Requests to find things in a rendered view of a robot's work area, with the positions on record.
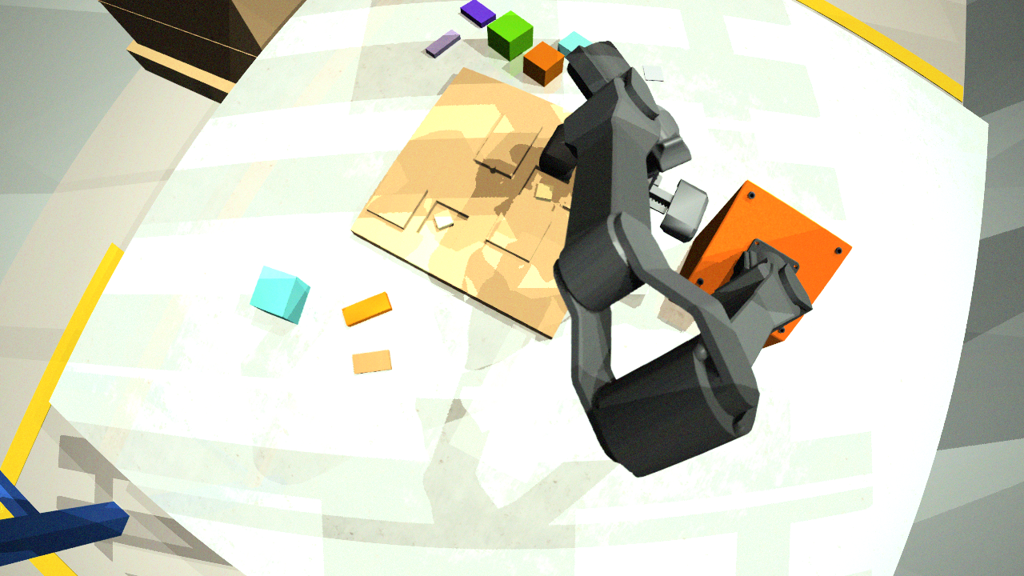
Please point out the turquoise cube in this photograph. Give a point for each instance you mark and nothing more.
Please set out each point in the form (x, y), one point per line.
(280, 294)

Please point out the purple flat block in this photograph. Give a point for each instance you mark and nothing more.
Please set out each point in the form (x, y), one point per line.
(478, 13)

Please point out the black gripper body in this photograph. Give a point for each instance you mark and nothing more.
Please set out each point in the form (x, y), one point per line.
(684, 210)

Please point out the pale yellow square board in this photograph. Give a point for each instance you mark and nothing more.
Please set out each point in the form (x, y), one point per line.
(477, 155)

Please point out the light teal cube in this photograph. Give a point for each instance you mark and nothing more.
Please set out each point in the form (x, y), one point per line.
(570, 42)

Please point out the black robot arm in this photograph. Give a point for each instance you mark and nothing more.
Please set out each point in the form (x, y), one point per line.
(702, 394)

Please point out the green cube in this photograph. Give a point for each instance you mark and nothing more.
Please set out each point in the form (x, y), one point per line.
(510, 35)

